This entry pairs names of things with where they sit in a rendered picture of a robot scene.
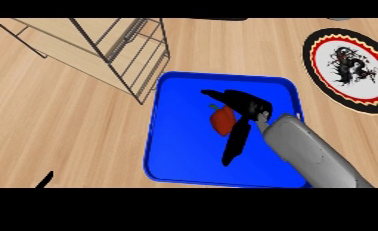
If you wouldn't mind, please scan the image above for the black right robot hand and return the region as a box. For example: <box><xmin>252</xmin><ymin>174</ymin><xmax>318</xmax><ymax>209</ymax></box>
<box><xmin>199</xmin><ymin>88</ymin><xmax>274</xmax><ymax>168</ymax></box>

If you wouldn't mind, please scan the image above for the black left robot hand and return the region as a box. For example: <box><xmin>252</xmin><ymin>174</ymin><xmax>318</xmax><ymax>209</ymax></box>
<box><xmin>33</xmin><ymin>170</ymin><xmax>54</xmax><ymax>189</ymax></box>

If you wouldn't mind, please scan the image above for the blue tray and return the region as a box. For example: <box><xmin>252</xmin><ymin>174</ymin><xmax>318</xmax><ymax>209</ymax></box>
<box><xmin>141</xmin><ymin>71</ymin><xmax>312</xmax><ymax>189</ymax></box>

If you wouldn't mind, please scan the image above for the dragon print plate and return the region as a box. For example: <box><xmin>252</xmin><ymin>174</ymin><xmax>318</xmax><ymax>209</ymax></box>
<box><xmin>301</xmin><ymin>27</ymin><xmax>378</xmax><ymax>115</ymax></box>

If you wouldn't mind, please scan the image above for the black wire basket rack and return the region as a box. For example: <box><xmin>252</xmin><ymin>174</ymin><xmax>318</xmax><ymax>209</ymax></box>
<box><xmin>0</xmin><ymin>18</ymin><xmax>171</xmax><ymax>106</ymax></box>

